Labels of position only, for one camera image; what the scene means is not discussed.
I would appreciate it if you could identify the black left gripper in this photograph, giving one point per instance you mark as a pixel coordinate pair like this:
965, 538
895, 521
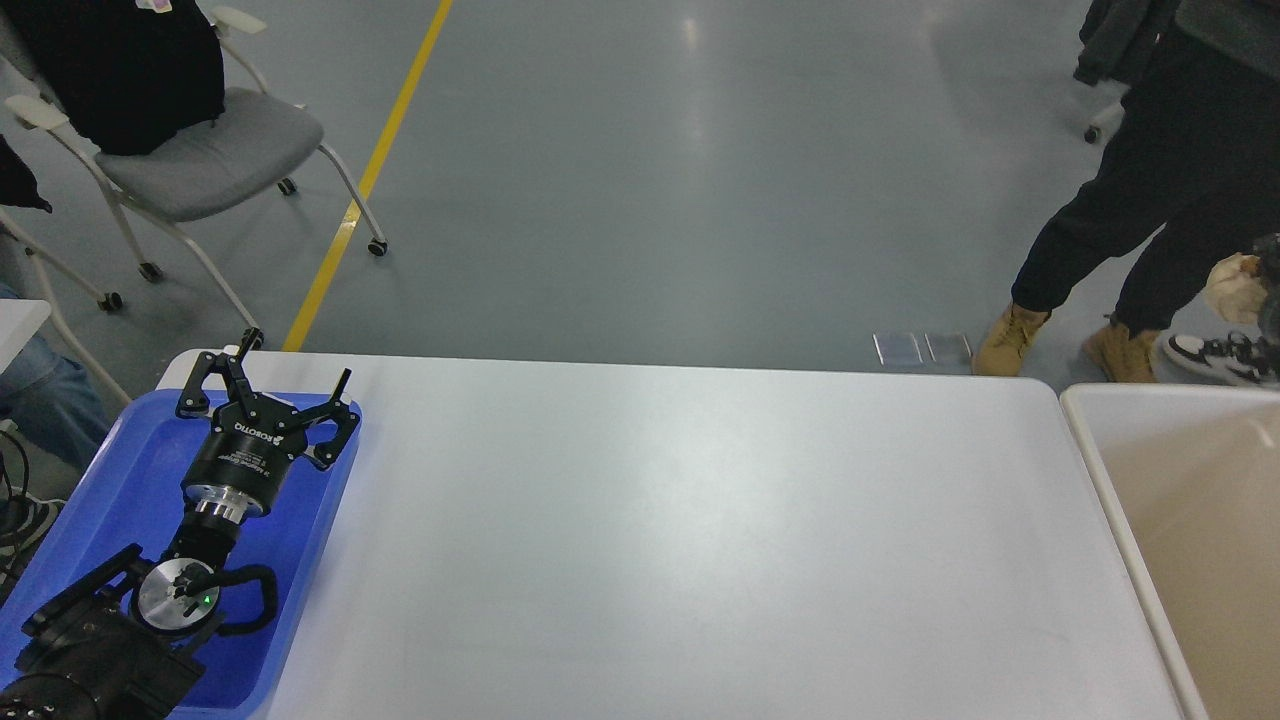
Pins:
243, 455

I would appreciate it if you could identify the brown paper ball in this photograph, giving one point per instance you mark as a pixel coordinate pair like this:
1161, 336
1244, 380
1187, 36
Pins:
1236, 290

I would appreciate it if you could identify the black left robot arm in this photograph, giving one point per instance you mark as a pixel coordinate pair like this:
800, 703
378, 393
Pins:
173, 583

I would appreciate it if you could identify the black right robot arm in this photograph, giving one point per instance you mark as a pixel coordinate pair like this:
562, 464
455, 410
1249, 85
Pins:
1267, 250

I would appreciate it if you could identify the blue plastic tray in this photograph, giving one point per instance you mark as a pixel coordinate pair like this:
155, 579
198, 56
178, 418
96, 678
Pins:
131, 494

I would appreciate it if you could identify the seated person in jeans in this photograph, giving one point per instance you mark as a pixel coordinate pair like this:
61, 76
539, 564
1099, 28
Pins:
50, 398

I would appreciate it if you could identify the grey office chair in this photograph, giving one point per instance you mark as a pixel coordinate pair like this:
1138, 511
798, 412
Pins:
256, 144

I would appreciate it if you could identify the black jacket on chair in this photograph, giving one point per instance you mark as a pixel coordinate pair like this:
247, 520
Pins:
130, 75

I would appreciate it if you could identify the clear floor plate left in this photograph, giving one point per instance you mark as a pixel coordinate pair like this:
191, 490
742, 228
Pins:
898, 349

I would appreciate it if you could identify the clear floor plate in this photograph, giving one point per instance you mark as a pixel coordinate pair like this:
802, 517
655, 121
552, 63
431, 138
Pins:
898, 349
948, 348

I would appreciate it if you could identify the clear floor plate right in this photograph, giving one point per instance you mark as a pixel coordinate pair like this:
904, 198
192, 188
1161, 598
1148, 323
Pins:
948, 348

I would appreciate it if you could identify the tan left boot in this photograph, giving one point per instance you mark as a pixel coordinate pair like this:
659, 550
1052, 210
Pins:
1003, 350

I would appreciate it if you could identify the tan boot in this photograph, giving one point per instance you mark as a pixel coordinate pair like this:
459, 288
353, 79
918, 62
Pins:
1122, 354
1003, 350

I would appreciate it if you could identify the tan right boot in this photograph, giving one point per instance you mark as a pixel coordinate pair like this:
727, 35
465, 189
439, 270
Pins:
1122, 354

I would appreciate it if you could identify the white chair base right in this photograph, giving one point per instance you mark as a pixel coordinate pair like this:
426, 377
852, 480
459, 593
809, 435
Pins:
1104, 123

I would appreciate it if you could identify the beige plastic bin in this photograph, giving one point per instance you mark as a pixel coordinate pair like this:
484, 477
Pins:
1188, 477

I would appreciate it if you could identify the person in black trousers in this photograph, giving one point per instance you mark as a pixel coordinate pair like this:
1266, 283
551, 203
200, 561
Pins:
1190, 177

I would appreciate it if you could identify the white chair frame left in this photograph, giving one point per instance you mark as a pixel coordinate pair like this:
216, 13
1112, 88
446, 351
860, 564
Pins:
42, 259

